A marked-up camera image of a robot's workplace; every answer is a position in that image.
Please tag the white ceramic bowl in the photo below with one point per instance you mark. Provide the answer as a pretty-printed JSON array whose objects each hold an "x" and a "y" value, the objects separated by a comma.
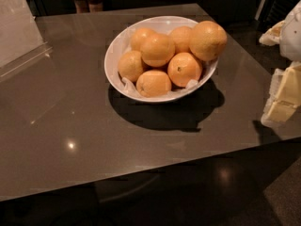
[{"x": 121, "y": 44}]

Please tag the orange back left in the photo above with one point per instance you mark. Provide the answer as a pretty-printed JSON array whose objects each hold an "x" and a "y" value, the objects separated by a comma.
[{"x": 139, "y": 37}]

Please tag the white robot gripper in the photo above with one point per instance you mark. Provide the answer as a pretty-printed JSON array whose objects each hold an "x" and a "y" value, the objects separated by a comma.
[{"x": 292, "y": 37}]

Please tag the large orange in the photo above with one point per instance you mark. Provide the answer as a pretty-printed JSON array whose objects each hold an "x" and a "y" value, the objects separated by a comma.
[{"x": 207, "y": 40}]

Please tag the orange front bottom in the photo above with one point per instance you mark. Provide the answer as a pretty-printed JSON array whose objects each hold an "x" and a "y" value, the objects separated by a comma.
[{"x": 153, "y": 83}]

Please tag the orange centre top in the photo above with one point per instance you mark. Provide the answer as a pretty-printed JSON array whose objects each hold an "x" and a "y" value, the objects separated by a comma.
[{"x": 157, "y": 50}]

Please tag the clear acrylic sign stand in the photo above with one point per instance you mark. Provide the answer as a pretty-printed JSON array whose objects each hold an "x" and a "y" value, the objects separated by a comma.
[{"x": 21, "y": 43}]

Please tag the orange front right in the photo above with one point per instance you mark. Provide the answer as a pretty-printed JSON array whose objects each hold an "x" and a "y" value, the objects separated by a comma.
[{"x": 184, "y": 67}]

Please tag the orange back middle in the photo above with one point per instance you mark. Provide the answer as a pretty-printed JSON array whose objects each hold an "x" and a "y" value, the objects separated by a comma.
[{"x": 181, "y": 38}]

